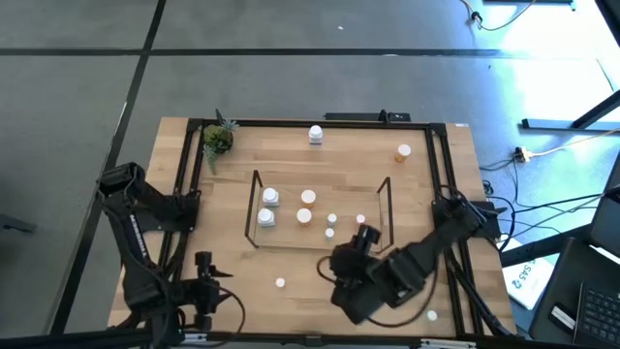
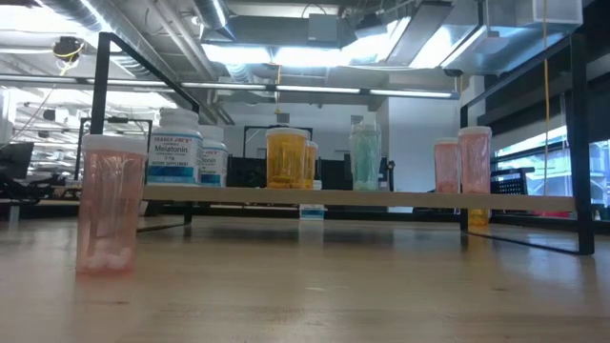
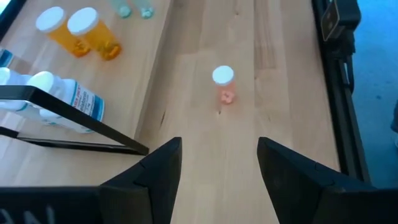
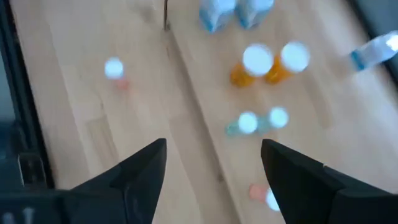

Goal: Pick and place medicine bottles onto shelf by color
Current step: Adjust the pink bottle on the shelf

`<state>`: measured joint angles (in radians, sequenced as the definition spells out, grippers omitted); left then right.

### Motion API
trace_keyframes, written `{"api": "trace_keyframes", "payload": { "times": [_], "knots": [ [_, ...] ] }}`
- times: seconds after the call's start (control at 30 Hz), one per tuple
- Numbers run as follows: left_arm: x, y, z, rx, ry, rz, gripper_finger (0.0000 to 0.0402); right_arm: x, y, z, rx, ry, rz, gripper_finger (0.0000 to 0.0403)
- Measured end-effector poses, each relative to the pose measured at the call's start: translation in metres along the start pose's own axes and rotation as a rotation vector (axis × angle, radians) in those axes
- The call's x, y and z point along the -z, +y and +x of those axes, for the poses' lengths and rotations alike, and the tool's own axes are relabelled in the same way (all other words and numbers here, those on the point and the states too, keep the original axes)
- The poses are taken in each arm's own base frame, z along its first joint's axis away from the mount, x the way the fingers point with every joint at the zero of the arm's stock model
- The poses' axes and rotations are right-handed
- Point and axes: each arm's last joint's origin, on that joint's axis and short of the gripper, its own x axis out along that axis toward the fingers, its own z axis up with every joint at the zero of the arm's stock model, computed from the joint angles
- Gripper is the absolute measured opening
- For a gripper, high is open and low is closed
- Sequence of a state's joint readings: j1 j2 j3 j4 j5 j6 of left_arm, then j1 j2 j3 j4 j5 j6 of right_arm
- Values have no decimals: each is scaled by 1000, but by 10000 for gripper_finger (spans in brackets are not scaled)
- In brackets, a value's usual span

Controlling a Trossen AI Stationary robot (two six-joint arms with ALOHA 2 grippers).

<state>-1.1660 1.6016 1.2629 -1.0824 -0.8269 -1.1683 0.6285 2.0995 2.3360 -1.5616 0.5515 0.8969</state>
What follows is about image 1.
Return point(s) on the black diagonal desk bar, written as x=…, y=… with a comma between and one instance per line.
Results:
x=542, y=247

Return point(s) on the black device white label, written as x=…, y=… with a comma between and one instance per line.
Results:
x=562, y=316

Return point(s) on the black side desk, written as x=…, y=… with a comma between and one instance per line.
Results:
x=567, y=286

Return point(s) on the clear acrylic tray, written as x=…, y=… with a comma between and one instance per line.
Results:
x=290, y=240

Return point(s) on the pink pill vial white cap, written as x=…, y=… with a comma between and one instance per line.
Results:
x=361, y=218
x=280, y=282

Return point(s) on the black desk base frame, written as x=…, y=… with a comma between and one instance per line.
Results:
x=552, y=124

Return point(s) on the white printed cardboard box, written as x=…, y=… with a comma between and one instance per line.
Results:
x=525, y=283

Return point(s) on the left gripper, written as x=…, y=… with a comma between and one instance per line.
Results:
x=203, y=295

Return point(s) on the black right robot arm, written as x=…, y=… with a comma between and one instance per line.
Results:
x=436, y=242

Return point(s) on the orange pill bottle white cap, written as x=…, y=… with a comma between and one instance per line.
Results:
x=304, y=215
x=404, y=149
x=308, y=196

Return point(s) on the black monitor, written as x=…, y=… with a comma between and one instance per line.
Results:
x=608, y=218

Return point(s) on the black chair base leg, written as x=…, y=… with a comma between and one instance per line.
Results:
x=17, y=225

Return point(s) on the white bottle blue label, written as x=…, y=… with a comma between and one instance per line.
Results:
x=270, y=195
x=316, y=132
x=265, y=216

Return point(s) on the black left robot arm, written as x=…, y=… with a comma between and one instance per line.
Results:
x=138, y=237

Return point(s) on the green pill vial white cap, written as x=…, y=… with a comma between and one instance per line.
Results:
x=431, y=315
x=329, y=233
x=331, y=219

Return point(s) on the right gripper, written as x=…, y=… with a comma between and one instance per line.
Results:
x=361, y=271

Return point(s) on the black laptop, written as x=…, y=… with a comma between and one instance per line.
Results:
x=600, y=315

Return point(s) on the silver aluminium bracket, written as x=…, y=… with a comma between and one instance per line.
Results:
x=448, y=343
x=194, y=338

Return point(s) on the black bar bracket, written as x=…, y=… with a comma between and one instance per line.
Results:
x=358, y=117

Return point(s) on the potted succulent plant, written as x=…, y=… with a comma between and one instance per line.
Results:
x=218, y=139

